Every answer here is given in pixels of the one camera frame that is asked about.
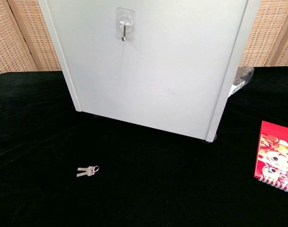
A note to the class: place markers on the woven wicker folding screen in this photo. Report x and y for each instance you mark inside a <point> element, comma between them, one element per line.
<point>11,35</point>
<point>264,30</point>

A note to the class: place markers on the clear adhesive metal hook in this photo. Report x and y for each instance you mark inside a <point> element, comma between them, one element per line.
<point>123,24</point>

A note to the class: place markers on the clear plastic wrapped pack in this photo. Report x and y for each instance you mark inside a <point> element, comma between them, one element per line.
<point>242,76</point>

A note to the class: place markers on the red spiral desk calendar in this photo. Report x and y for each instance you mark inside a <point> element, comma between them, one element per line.
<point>276,156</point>

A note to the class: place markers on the white metal cabinet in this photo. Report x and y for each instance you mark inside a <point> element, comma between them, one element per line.
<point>146,82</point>

